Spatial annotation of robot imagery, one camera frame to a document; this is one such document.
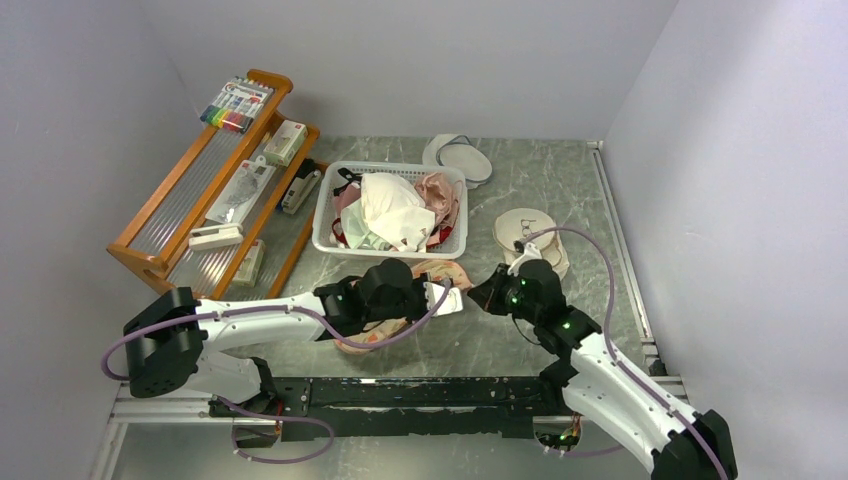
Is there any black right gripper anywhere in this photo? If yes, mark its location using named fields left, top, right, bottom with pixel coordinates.
left=470, top=262, right=542, bottom=324

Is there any floral peach mesh laundry bag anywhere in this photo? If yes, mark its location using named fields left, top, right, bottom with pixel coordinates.
left=346, top=260, right=472, bottom=345

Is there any white plastic laundry basket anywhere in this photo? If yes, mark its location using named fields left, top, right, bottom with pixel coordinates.
left=311, top=161, right=469, bottom=261

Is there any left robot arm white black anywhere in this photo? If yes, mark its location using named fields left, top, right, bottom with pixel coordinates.
left=116, top=259, right=449, bottom=416

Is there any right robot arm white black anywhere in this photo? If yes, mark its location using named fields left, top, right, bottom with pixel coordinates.
left=468, top=260, right=739, bottom=479

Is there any white cream bra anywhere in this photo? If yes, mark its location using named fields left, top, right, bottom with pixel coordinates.
left=360, top=173, right=435, bottom=252

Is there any pink satin bra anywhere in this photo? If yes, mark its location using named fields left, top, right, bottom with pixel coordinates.
left=414, top=172, right=462, bottom=229

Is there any white bag blue trim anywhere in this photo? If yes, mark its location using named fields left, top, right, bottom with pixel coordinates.
left=422, top=134, right=493, bottom=189

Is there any light green garment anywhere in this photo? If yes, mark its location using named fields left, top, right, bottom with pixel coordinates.
left=340, top=200, right=391, bottom=251

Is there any black stapler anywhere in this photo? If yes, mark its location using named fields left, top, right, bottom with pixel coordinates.
left=276, top=158, right=322, bottom=215

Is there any small white packet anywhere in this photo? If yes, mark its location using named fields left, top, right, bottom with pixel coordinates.
left=232, top=239, right=266, bottom=288

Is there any wooden tiered shelf rack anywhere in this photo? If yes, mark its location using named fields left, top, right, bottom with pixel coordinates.
left=107, top=69, right=320, bottom=299

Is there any clear plastic packet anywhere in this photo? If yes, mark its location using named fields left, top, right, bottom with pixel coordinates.
left=205, top=155, right=277, bottom=225

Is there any white green small box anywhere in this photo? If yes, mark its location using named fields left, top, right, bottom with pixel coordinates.
left=262, top=120, right=308, bottom=167

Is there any white clip tool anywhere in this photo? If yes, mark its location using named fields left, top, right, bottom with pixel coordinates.
left=188, top=223, right=243, bottom=251

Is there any coloured marker pen pack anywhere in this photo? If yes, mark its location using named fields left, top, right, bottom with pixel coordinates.
left=199, top=76, right=275, bottom=134

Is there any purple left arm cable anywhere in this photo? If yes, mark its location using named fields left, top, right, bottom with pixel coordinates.
left=100, top=279, right=455, bottom=383

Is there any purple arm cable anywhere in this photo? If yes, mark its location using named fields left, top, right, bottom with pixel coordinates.
left=519, top=226, right=730, bottom=480
left=100, top=279, right=455, bottom=383

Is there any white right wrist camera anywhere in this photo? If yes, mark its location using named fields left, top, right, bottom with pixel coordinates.
left=504, top=241, right=543, bottom=276

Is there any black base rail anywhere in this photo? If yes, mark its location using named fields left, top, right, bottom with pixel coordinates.
left=243, top=376, right=574, bottom=442

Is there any black bra strap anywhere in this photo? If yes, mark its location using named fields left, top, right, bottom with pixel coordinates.
left=333, top=167, right=364, bottom=197

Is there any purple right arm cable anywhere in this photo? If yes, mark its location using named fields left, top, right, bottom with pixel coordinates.
left=519, top=226, right=730, bottom=480

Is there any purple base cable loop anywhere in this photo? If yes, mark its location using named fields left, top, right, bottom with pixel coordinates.
left=215, top=390, right=337, bottom=465

